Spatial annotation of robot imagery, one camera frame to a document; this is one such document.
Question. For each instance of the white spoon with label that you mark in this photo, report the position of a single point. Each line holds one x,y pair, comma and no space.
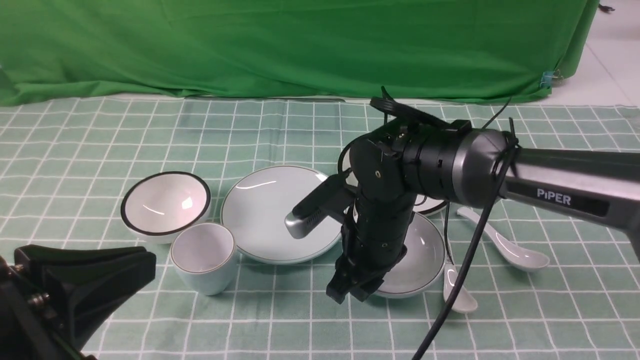
464,303

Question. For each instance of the black-rimmed patterned plate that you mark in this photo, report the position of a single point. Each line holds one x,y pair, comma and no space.
424,205

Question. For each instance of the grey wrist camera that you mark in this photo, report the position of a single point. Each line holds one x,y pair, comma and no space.
331,198

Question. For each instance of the light blue cup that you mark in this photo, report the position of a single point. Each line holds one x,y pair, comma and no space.
205,258

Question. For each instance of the plain white spoon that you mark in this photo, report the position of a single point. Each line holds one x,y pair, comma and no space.
521,258

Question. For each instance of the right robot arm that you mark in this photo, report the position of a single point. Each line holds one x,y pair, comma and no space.
418,154

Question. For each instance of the light blue bowl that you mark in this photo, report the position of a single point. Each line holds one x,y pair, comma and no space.
421,266

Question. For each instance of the light blue plate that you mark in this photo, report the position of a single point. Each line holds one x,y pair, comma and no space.
255,212

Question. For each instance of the black-rimmed white bowl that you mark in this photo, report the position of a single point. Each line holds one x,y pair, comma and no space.
161,206

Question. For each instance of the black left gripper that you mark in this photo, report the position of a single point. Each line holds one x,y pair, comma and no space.
53,300

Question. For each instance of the green backdrop cloth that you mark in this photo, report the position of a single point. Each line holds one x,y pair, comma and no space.
470,51

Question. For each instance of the blue binder clip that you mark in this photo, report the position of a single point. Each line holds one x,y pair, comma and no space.
547,80

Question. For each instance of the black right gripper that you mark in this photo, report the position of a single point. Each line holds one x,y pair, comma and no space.
373,236

